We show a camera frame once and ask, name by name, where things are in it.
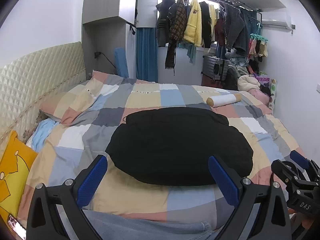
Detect blue curtain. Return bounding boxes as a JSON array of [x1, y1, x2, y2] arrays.
[[136, 28, 158, 82]]

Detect cream fluffy blanket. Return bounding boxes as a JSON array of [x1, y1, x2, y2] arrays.
[[238, 75, 260, 92]]

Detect cream quilted headboard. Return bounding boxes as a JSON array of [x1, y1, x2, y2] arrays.
[[1, 42, 86, 151]]

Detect white air conditioner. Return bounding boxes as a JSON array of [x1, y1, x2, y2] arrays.
[[261, 11, 296, 31]]

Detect pink bundled blanket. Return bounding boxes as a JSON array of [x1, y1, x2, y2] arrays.
[[248, 89, 270, 107]]

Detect person's right hand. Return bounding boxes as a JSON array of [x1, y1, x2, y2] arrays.
[[288, 208, 315, 239]]

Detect green sock hanger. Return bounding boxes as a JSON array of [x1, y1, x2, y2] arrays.
[[248, 34, 268, 57]]

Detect black puffer jacket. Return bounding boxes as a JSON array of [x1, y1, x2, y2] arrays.
[[106, 107, 253, 186]]

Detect white cylindrical bolster pillow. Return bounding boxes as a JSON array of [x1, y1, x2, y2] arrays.
[[206, 93, 241, 107]]

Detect yellow fleece jacket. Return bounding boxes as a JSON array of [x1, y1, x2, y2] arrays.
[[183, 0, 202, 47]]

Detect colourful patchwork duvet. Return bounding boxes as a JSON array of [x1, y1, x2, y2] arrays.
[[17, 72, 300, 229]]

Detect yellow cartoon pillow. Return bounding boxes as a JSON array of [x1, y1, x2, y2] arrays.
[[1, 131, 38, 222]]

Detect grey wall cabinet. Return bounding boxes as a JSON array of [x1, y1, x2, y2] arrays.
[[82, 0, 137, 25]]

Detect plaid brown shirt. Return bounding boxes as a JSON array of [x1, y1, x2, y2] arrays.
[[168, 0, 187, 43]]

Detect grey jeans legs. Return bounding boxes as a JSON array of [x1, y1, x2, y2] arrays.
[[56, 203, 226, 240]]

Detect dark denim jacket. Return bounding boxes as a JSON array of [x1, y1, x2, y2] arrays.
[[219, 2, 249, 57]]

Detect light blue pillow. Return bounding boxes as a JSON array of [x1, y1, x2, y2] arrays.
[[31, 118, 59, 153]]

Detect blue padded board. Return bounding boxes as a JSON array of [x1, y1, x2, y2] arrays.
[[114, 48, 129, 78]]

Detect patchwork pillow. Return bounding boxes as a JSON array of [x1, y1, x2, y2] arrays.
[[39, 71, 124, 126]]

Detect grey suitcase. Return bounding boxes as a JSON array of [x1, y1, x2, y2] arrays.
[[202, 56, 229, 82]]

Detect black hanging coat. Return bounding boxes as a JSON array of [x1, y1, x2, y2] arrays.
[[200, 2, 212, 48]]

